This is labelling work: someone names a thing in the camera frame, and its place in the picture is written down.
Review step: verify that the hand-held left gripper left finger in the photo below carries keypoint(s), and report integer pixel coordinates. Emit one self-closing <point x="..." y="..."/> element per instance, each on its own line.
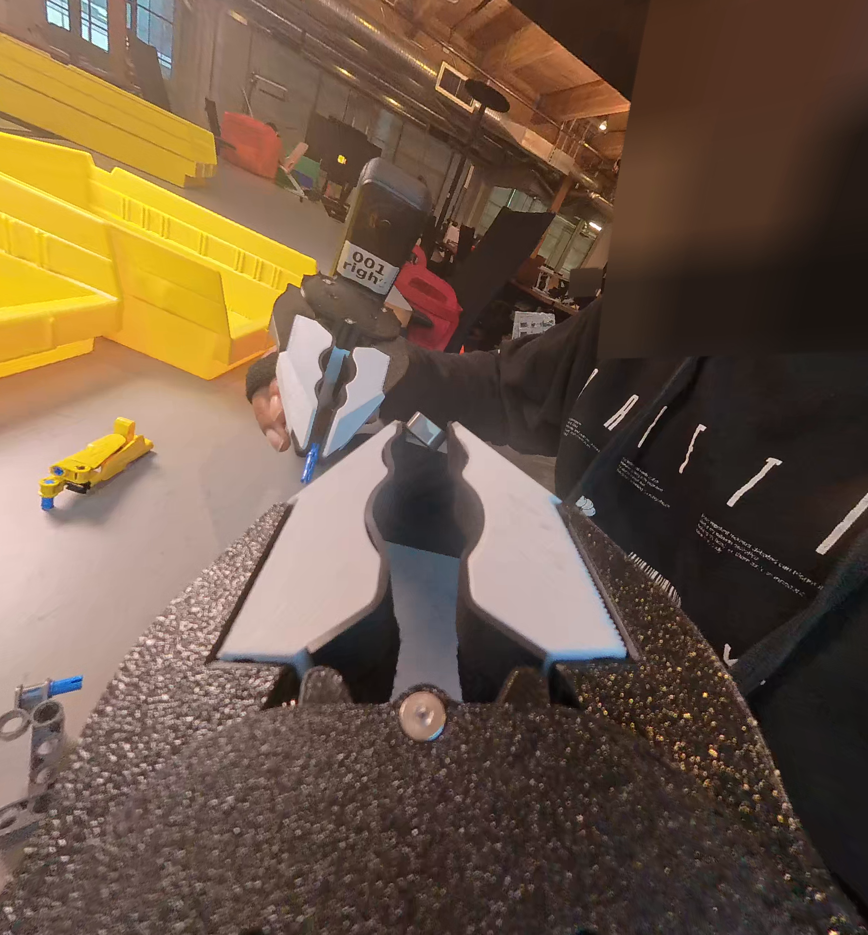
<point x="317" y="570"/>

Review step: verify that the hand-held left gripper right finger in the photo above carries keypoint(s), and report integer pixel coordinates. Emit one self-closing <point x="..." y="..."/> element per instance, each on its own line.
<point x="544" y="570"/>

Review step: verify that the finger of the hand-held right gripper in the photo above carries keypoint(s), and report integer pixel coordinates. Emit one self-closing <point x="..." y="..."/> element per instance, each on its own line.
<point x="305" y="365"/>
<point x="364" y="387"/>

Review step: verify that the small grey connector piece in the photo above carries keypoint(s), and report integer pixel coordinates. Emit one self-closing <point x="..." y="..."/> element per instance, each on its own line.
<point x="29" y="693"/>
<point x="424" y="428"/>

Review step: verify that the blue axle pin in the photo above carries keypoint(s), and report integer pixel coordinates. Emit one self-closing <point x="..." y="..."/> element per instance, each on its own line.
<point x="311" y="456"/>

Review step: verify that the large yellow bin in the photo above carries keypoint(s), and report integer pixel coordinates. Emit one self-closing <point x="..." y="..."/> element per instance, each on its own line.
<point x="25" y="314"/>

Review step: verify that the grey bent beam piece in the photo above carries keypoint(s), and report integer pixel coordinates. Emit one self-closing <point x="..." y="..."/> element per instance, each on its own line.
<point x="32" y="767"/>

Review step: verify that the person's right forearm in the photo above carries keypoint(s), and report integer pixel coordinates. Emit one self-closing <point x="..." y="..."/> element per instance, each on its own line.
<point x="492" y="387"/>

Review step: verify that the grey desk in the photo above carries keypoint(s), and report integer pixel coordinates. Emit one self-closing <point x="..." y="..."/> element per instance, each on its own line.
<point x="83" y="585"/>

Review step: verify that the red bag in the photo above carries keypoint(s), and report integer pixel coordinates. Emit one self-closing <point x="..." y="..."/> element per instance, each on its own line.
<point x="431" y="300"/>

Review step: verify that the red container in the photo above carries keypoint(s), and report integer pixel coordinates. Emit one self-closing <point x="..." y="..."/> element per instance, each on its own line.
<point x="251" y="143"/>

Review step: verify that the small yellow block assembly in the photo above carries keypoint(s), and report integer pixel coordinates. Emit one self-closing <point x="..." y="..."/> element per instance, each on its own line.
<point x="98" y="460"/>

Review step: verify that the yellow bins stack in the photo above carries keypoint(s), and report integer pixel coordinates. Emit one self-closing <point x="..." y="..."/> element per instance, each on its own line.
<point x="98" y="102"/>

